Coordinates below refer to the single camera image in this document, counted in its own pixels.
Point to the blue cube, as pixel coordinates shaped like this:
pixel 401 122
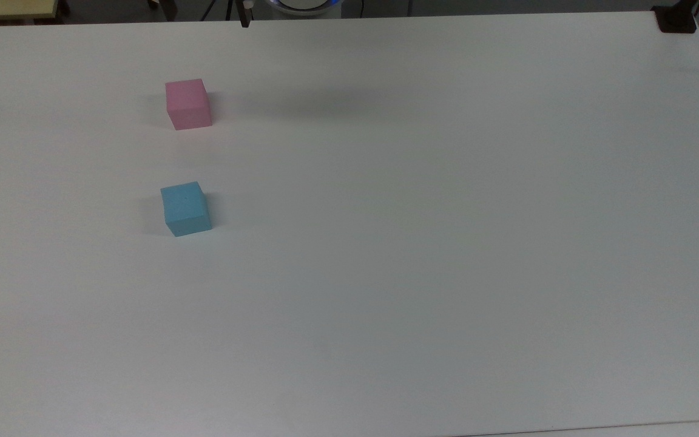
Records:
pixel 185 207

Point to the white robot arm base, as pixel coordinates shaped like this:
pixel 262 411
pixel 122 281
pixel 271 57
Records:
pixel 304 5

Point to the pink cube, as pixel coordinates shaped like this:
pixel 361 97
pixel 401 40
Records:
pixel 188 104

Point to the black table clamp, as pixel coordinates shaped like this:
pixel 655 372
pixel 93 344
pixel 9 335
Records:
pixel 676 18

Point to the thin black tripod legs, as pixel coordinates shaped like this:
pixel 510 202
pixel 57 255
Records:
pixel 226 7

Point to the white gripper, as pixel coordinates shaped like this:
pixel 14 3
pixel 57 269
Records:
pixel 248 3

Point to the yellow side table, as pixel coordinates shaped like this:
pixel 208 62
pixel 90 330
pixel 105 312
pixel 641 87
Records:
pixel 6 8

